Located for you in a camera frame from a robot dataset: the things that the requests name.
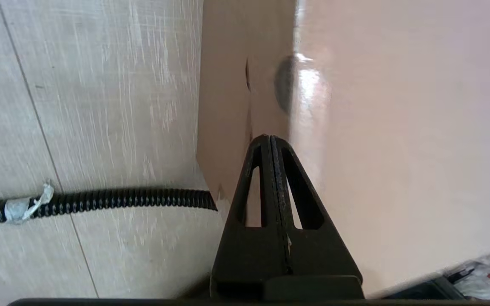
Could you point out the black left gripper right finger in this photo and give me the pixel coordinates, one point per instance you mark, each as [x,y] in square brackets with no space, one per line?
[321,263]

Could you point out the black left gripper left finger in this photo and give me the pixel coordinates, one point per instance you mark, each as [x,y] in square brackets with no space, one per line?
[245,263]

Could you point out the brown cardboard shoe box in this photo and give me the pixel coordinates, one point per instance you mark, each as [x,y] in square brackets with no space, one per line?
[398,148]

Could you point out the black grey robot base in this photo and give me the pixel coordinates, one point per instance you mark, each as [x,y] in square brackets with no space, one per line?
[423,292]

